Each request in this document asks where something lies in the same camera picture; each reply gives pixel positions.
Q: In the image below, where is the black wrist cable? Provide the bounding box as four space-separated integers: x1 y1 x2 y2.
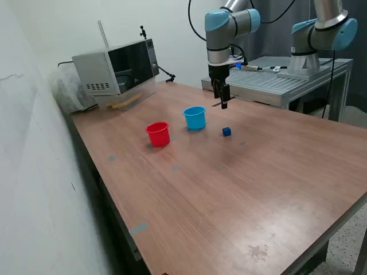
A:
188 0 299 65

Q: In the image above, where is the silver microwave oven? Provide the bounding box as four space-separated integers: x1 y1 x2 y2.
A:
71 38 161 97

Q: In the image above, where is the dark metal table frame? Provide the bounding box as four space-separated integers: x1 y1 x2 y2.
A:
279 193 367 275

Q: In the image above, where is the blue plastic cup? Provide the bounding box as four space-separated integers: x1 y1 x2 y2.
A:
182 105 207 131

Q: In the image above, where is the thin white rod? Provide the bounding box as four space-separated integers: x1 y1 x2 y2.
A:
97 19 111 48

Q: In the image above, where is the grey metal robot base table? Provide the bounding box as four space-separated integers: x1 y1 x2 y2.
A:
200 56 354 123

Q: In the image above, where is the grey translucent plastic bag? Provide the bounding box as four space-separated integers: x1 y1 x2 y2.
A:
47 64 98 114

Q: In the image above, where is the grey metal table bracket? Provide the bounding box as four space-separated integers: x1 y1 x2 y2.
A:
126 229 143 262

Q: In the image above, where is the black hanging cable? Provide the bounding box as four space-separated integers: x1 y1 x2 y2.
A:
321 50 339 119

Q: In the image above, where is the pale wooden stick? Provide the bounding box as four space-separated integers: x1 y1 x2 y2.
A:
106 94 143 111

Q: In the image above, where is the red plastic cup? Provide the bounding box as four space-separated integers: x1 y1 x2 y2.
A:
145 121 171 148

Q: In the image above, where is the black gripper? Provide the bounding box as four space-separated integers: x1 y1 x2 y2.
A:
208 64 231 111

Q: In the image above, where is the black cable with white label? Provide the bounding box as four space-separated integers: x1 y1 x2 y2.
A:
240 64 288 72

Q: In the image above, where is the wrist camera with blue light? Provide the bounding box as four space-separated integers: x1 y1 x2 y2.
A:
228 58 248 70

